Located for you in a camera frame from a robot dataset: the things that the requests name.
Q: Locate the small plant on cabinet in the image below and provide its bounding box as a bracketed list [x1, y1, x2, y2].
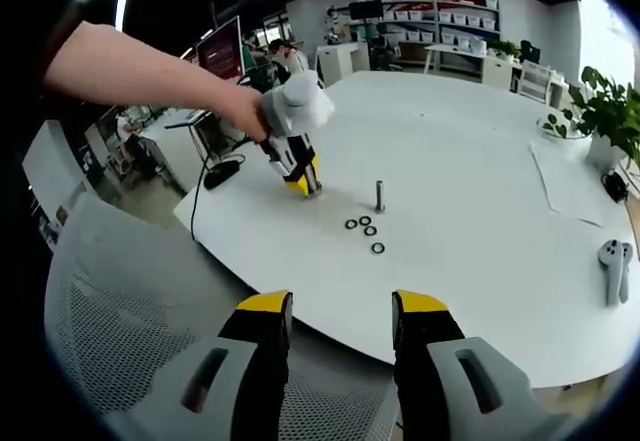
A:
[487, 39, 521, 60]

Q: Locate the black computer mouse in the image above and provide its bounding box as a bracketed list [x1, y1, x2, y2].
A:
[203, 160, 245, 191]

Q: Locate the white monitor with red screen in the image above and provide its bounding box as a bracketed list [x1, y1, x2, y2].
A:
[195, 15, 246, 81]

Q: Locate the black mouse cable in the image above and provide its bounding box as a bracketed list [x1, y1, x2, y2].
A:
[188, 153, 212, 243]

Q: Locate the small black device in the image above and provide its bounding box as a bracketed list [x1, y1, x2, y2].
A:
[601, 170, 630, 203]

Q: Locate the white low cabinet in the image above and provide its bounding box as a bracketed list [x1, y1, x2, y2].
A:
[315, 43, 371, 87]

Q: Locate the small steel threaded stud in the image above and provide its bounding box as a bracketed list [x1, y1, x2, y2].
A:
[372, 179, 389, 213]

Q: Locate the white background desk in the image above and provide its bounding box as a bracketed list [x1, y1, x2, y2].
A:
[424, 43, 490, 78]

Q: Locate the white game controller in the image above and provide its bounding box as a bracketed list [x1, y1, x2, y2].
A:
[598, 239, 624, 307]

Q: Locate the grey mesh office chair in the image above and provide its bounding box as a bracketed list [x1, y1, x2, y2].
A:
[43, 193, 401, 441]

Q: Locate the person's left hand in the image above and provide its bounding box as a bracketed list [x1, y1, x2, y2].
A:
[221, 84, 272, 143]

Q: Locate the green potted plant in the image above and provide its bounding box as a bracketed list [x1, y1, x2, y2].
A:
[537, 65, 640, 173]

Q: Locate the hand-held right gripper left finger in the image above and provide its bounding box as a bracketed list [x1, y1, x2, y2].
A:
[107, 289, 295, 441]

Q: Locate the shelving with white bins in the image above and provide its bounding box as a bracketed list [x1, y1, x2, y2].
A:
[349, 0, 501, 63]

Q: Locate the white slatted chair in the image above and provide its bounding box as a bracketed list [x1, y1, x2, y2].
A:
[517, 59, 555, 103]

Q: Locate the white paper sheet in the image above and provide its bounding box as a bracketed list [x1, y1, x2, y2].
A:
[529, 138, 610, 228]

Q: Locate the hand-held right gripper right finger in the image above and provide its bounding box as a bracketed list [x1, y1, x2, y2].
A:
[391, 289, 561, 441]

